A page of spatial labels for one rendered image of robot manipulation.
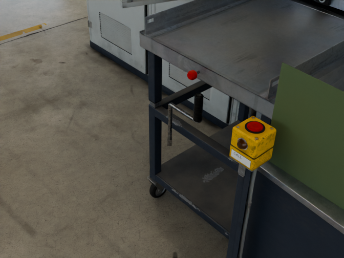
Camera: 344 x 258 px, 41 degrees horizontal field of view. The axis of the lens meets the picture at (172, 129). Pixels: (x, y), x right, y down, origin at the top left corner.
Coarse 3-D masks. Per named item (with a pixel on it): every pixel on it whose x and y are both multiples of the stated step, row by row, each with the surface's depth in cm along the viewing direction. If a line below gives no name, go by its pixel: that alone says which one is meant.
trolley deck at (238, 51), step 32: (256, 0) 195; (288, 0) 196; (192, 32) 169; (224, 32) 170; (256, 32) 170; (288, 32) 171; (320, 32) 171; (192, 64) 153; (224, 64) 151; (256, 64) 151; (288, 64) 151; (256, 96) 137
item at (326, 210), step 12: (264, 168) 125; (276, 168) 125; (276, 180) 122; (288, 180) 122; (288, 192) 120; (300, 192) 118; (312, 192) 118; (312, 204) 115; (324, 204) 115; (324, 216) 113; (336, 216) 112; (336, 228) 111
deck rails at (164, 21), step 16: (208, 0) 181; (224, 0) 187; (240, 0) 194; (160, 16) 167; (176, 16) 173; (192, 16) 179; (208, 16) 180; (160, 32) 168; (336, 48) 150; (304, 64) 140; (320, 64) 147; (272, 80) 131; (272, 96) 135
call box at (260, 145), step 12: (252, 120) 117; (240, 132) 114; (252, 132) 113; (264, 132) 113; (252, 144) 112; (264, 144) 114; (240, 156) 117; (252, 156) 114; (264, 156) 117; (252, 168) 116
